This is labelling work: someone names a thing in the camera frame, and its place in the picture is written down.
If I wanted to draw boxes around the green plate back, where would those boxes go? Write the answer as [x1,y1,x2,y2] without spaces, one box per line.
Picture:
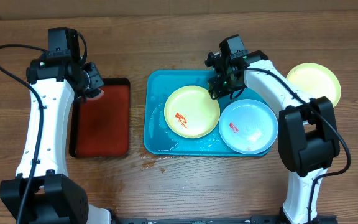
[163,85,221,138]

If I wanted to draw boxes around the green plate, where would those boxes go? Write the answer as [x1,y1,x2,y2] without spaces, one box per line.
[163,85,221,138]
[287,63,341,107]

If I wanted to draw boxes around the light blue plate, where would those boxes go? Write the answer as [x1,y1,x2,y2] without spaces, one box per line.
[219,99,278,155]

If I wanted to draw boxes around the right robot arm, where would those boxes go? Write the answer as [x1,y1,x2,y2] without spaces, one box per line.
[205,50,343,223]

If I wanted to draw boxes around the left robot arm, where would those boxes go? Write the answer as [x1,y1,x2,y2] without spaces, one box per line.
[0,47,114,223]

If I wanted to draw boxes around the black tray with red liquid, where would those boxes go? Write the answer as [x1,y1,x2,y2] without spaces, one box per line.
[68,78,131,158]

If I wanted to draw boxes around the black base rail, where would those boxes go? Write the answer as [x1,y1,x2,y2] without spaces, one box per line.
[111,215,290,224]

